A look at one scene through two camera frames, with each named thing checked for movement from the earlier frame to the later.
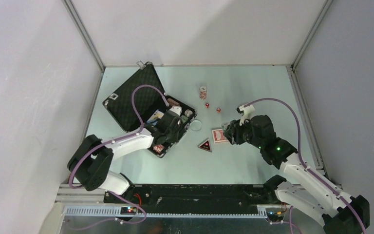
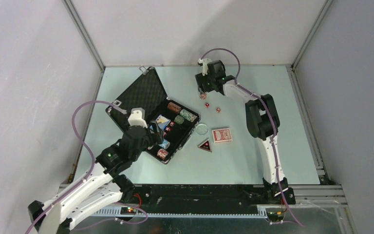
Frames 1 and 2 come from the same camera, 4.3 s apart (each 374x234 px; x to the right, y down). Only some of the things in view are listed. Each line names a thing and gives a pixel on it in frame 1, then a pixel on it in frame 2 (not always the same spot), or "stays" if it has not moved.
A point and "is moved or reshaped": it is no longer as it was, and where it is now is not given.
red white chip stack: [203, 92] stays
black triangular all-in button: [205, 145] stays
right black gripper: [234, 136] to [200, 80]
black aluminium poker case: [140, 102] is moved or reshaped
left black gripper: [175, 139] to [158, 132]
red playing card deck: [218, 136] stays
